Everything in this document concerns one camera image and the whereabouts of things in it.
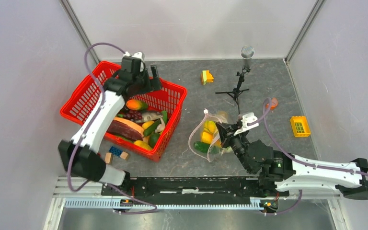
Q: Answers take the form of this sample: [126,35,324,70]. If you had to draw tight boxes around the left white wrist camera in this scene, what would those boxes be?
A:
[122,52,145,62]

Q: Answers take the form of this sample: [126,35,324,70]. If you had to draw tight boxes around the purple toy grapes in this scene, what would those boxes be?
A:
[124,110,142,122]

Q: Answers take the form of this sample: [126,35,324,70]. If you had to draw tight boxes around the grey microphone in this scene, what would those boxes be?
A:
[241,45,254,69]

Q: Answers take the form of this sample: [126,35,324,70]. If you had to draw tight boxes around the brown toy meat slice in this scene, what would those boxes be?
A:
[107,117,144,141]

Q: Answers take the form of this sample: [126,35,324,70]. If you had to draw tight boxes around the orange yellow toy mango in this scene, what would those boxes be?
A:
[201,131,213,145]

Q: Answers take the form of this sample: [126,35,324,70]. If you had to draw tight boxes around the yellow toy crate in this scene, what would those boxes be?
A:
[290,116,311,138]

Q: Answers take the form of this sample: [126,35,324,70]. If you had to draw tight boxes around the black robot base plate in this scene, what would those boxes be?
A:
[119,176,280,205]

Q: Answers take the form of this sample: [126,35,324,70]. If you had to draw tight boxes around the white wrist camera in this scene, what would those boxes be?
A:
[234,112,259,136]
[122,52,145,62]

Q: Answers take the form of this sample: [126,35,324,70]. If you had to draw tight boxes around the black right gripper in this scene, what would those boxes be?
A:
[216,121,253,173]

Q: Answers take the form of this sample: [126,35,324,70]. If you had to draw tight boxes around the dark green toy cucumber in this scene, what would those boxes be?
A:
[193,141,210,154]

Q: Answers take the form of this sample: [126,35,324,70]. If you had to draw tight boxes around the blue toy block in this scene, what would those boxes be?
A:
[109,146,123,158]

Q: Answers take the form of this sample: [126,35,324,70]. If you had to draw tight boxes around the clear zip top bag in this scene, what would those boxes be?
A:
[188,109,233,162]

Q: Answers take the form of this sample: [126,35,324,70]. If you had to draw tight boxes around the yellow toy banana bunch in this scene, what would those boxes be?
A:
[203,120,217,134]

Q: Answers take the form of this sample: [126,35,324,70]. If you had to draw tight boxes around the orange green toy papaya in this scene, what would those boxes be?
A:
[126,99,148,111]

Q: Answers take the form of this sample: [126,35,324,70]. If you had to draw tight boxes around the wooden toy block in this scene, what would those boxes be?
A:
[104,152,114,164]
[119,151,130,161]

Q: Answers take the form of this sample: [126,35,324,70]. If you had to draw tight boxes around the orange toy slice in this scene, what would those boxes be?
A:
[265,97,278,110]

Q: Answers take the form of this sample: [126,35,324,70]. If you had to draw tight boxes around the yellow toy bell pepper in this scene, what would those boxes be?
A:
[142,121,154,129]

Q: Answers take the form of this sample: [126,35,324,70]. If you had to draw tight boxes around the black mini tripod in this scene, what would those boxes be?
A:
[215,67,251,114]

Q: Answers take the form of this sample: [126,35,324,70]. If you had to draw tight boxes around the red plastic shopping basket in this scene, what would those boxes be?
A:
[60,75,187,161]

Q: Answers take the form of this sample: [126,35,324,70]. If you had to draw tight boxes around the yellow green toy block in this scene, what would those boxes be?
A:
[200,70,214,85]

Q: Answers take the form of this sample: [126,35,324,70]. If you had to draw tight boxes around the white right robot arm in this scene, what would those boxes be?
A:
[216,123,368,200]

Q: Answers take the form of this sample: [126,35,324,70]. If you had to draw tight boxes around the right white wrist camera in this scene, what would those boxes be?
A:
[234,112,259,136]

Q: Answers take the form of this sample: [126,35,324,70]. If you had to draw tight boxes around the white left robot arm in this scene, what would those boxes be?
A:
[58,52,161,195]

